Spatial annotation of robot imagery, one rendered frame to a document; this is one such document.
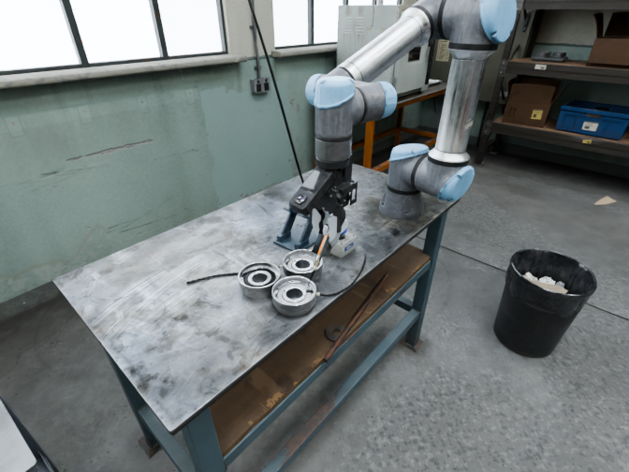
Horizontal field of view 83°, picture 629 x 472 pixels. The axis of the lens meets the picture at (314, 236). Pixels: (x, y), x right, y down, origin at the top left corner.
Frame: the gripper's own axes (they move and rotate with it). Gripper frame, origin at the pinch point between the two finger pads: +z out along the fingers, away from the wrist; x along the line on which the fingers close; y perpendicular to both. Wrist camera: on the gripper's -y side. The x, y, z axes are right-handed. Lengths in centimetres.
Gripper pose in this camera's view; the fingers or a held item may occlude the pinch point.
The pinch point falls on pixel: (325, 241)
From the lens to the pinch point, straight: 84.4
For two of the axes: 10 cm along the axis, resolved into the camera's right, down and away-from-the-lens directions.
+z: 0.0, 8.5, 5.3
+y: 6.3, -4.2, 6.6
